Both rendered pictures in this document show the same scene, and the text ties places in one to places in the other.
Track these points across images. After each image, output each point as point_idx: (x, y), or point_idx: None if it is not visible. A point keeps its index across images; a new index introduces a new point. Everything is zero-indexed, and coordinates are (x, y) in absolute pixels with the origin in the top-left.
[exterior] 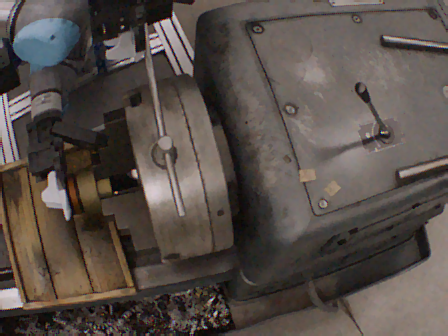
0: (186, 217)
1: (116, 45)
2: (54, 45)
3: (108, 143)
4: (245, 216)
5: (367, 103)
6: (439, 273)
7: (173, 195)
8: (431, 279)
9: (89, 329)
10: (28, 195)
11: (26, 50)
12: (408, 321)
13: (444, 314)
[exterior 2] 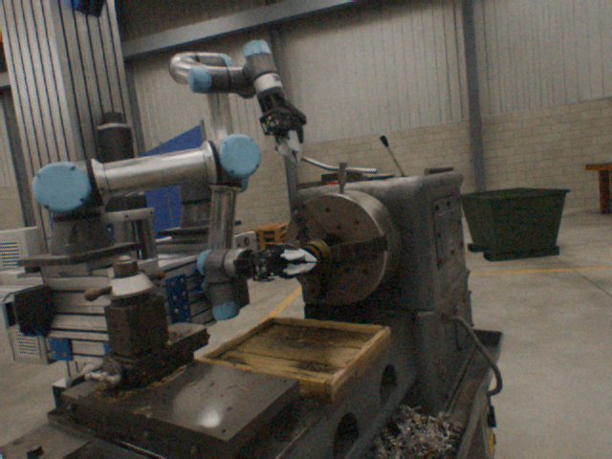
0: (374, 207)
1: (290, 139)
2: (254, 143)
3: (308, 221)
4: None
5: (388, 144)
6: (539, 431)
7: (364, 169)
8: (540, 438)
9: None
10: (250, 355)
11: (233, 153)
12: None
13: (592, 444)
